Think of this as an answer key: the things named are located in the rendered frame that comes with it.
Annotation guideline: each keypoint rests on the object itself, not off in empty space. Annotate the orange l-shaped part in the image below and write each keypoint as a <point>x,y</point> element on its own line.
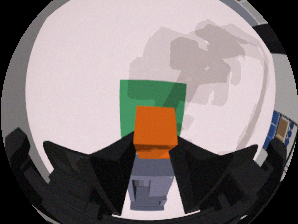
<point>155,132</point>

